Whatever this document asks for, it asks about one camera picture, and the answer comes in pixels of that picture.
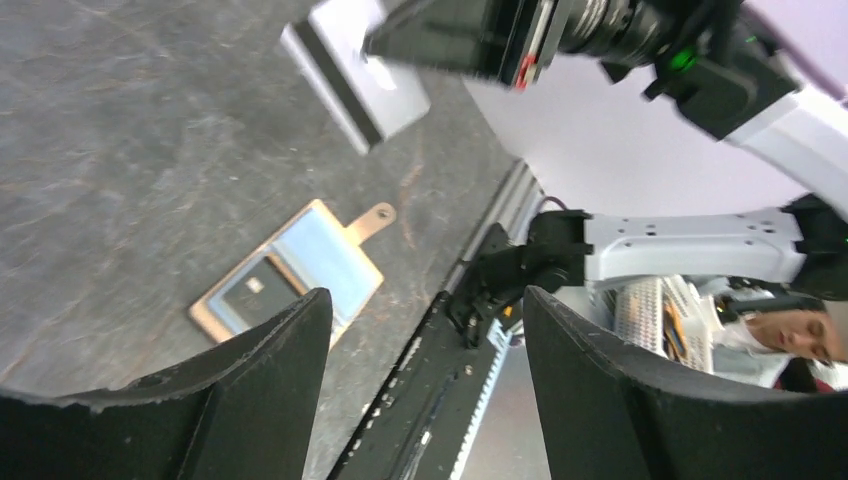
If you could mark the person behind table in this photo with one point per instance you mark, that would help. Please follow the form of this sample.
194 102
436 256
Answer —
780 349

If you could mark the slotted cable duct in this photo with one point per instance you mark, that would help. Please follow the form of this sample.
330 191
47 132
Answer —
500 339

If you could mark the grey credit card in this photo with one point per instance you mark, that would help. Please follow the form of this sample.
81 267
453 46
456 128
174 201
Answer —
369 99

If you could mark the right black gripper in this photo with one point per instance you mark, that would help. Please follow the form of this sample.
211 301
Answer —
512 42

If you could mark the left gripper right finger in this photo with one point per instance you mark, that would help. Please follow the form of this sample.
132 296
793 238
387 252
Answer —
613 410

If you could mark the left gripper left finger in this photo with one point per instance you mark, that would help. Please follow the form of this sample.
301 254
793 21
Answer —
241 410

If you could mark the black credit card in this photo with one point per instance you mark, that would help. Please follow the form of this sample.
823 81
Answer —
257 294

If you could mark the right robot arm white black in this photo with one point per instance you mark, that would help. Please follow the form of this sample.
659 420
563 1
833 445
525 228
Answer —
679 136

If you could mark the beige card holder wallet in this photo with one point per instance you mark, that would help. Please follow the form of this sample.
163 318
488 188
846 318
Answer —
312 250

